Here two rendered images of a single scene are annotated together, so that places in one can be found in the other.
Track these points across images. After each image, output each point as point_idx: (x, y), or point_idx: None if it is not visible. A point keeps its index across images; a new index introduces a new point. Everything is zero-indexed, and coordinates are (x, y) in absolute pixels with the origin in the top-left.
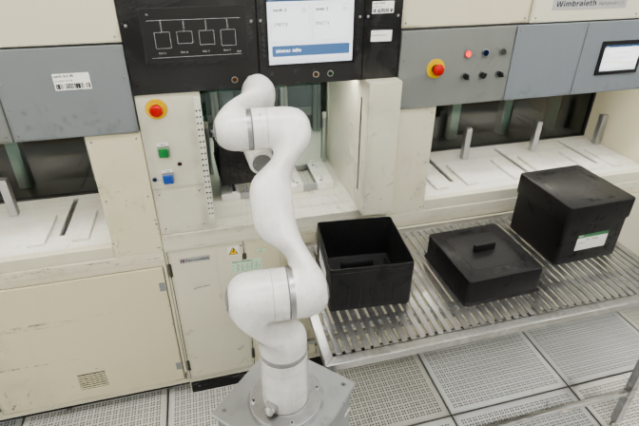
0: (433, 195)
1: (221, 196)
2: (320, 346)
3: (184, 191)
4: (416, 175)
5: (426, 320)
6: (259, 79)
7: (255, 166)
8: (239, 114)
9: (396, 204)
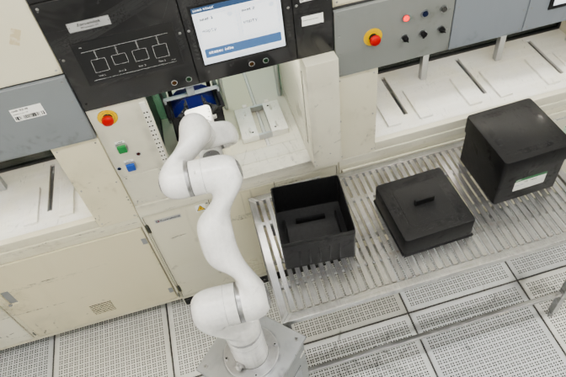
0: (384, 135)
1: None
2: (278, 305)
3: (147, 172)
4: (365, 124)
5: (368, 273)
6: (192, 126)
7: None
8: (178, 175)
9: (348, 151)
